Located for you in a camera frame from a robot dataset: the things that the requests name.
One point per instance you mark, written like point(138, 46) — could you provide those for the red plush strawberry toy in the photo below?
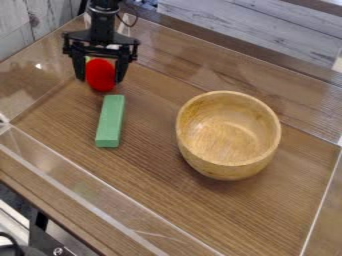
point(101, 75)

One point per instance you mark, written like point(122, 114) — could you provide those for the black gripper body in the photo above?
point(81, 44)

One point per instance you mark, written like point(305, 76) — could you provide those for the green rectangular block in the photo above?
point(110, 121)

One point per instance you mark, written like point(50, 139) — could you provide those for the clear acrylic tray wall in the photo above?
point(134, 201)

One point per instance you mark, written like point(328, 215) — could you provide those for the wooden bowl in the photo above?
point(229, 134)

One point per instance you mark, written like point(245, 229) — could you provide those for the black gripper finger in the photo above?
point(79, 64)
point(122, 66)

